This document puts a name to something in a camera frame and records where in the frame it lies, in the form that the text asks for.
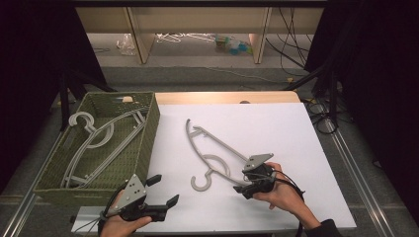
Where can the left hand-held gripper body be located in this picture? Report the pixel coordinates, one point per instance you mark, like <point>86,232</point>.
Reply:
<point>133,194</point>

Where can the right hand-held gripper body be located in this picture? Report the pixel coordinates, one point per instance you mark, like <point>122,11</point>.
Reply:
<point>263,176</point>

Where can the green woven basket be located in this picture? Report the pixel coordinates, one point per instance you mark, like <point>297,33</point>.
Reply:
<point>126,154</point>

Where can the grey plastic hanger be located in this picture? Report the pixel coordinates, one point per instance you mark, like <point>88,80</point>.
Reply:
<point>138,116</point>
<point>76,116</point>
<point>217,140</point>

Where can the person's right hand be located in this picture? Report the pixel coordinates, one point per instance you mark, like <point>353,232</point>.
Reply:
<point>286,197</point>

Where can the person's left hand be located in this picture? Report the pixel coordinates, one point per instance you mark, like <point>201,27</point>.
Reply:
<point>115,228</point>

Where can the white table sheet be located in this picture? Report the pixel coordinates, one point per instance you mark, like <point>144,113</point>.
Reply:
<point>263,131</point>

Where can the colourful plastic toys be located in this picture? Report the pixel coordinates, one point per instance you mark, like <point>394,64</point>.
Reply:
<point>234,46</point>

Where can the clear plastic bag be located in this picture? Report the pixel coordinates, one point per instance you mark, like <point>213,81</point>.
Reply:
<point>126,44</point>

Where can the black curtain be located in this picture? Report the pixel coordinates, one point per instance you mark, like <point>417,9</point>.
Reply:
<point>378,82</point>
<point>33,65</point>

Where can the beige shelf unit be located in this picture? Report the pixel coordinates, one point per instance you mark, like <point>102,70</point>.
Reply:
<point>197,19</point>

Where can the metal floor rail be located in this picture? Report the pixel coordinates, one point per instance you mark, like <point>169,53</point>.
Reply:
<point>23,207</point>
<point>359,171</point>

